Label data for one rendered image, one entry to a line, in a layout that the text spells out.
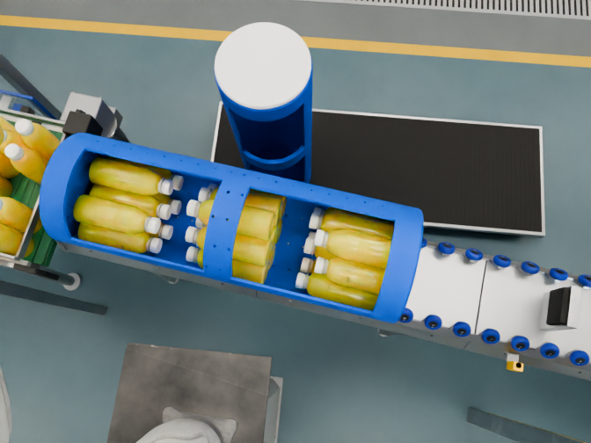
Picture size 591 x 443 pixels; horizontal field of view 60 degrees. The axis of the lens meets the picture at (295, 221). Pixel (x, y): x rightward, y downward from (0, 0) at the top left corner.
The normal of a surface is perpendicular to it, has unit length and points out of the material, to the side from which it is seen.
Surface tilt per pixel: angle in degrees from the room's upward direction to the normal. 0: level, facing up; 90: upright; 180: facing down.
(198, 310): 0
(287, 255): 9
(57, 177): 8
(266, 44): 0
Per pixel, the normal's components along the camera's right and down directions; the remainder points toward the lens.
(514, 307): -0.03, -0.25
